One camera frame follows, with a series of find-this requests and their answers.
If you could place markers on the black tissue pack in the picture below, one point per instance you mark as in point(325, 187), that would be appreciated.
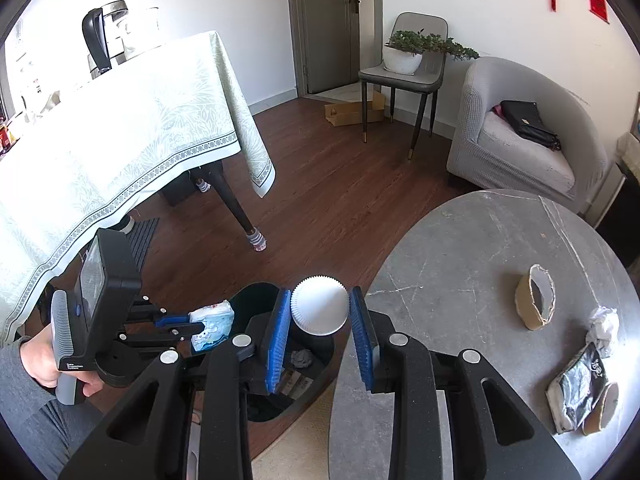
point(575, 391)

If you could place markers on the dark striped floor mat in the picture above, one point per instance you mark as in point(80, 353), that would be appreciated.
point(140, 239)

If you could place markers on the black dining table leg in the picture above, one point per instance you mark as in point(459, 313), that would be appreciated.
point(213, 174)

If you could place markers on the grey fabric armchair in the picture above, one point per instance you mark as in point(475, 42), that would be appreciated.
point(487, 152)

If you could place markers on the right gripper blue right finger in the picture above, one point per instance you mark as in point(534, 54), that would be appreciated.
point(365, 339)

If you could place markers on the grey-green door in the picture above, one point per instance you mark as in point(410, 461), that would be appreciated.
point(332, 41)

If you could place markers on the potted green plant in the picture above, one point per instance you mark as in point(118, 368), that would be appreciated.
point(415, 50)

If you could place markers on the crumpled white tissue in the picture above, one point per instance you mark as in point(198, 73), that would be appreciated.
point(604, 325)

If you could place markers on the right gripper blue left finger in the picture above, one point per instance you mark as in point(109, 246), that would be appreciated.
point(275, 339)

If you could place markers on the flat cardboard box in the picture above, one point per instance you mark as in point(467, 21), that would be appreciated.
point(348, 114)

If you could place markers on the black handbag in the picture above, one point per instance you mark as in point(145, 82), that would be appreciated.
point(524, 118)

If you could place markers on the torn brown paper cup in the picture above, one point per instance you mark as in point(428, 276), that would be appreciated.
point(535, 297)

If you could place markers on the black trash bin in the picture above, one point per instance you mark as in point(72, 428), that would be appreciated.
point(306, 357)

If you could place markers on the person's left hand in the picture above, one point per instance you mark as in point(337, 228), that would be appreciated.
point(38, 360)

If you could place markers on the grey dining chair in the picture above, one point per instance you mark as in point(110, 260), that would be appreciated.
point(421, 74)

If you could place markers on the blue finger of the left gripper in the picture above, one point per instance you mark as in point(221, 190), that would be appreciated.
point(171, 320)

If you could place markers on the blue white wrapper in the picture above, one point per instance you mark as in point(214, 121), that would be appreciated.
point(217, 321)

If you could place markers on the person's grey trouser leg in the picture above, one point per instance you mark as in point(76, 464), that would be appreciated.
point(48, 431)

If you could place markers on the pale green patterned tablecloth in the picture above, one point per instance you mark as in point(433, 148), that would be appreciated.
point(109, 147)

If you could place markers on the round grey marble table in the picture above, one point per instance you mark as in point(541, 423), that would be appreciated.
point(450, 282)

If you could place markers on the beige floor rug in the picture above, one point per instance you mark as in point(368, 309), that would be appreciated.
point(302, 452)

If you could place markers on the red wall scroll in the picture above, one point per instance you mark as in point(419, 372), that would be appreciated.
point(599, 8)

